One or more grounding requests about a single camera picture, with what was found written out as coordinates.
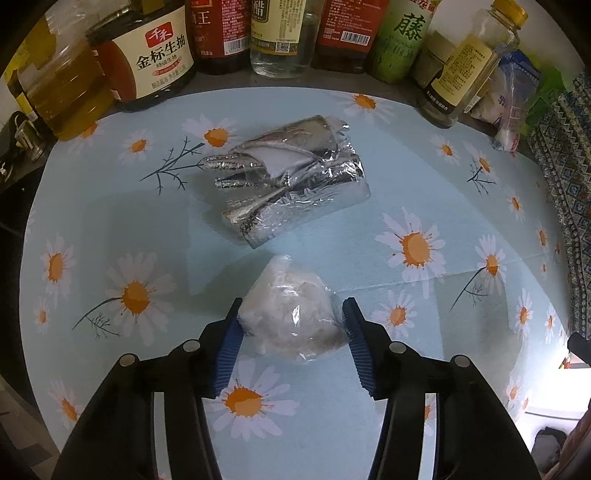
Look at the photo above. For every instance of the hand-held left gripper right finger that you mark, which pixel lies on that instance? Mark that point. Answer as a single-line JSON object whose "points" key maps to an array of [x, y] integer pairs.
{"points": [[360, 350]]}

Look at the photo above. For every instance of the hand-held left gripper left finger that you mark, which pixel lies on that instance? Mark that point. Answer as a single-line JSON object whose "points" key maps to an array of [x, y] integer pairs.
{"points": [[226, 360]]}

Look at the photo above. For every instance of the plastic-wrapped white food lump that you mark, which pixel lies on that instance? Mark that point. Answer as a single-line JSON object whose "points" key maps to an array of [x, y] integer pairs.
{"points": [[291, 318]]}

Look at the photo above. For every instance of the silver foil bag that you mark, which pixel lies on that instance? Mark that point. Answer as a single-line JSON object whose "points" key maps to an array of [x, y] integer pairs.
{"points": [[300, 203]]}

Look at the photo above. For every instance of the daisy print tablecloth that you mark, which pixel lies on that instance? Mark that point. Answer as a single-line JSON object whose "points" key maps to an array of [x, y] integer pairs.
{"points": [[323, 115]]}

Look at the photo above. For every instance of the patterned cloth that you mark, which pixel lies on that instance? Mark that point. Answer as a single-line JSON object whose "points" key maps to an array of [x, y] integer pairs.
{"points": [[572, 194]]}

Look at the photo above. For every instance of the clear bag of white grains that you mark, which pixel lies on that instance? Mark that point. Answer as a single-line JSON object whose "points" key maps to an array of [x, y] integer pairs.
{"points": [[508, 106]]}

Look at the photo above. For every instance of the clear spice bottle yellow label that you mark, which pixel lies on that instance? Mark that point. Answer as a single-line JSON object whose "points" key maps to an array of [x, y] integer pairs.
{"points": [[461, 74]]}

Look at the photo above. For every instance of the large soy sauce bottle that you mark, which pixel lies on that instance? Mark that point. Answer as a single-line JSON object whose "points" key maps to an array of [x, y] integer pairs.
{"points": [[147, 64]]}

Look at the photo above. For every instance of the green bottle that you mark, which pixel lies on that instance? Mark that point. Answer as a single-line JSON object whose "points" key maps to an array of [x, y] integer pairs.
{"points": [[399, 46]]}

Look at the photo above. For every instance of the cooking oil jug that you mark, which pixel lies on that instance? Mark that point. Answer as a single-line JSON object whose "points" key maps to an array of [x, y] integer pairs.
{"points": [[64, 92]]}

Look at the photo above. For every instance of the wide dark bottle red label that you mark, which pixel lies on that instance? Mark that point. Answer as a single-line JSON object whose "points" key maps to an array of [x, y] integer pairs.
{"points": [[351, 32]]}

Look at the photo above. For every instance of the clear vinegar bottle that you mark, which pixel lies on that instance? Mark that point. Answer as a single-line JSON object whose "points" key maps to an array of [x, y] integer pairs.
{"points": [[281, 41]]}

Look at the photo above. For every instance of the slim dark bottle red label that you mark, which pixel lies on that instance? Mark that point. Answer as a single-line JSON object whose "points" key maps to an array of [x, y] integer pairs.
{"points": [[221, 37]]}

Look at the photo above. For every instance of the green packet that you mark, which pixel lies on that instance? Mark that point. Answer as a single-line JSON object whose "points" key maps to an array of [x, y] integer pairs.
{"points": [[549, 87]]}

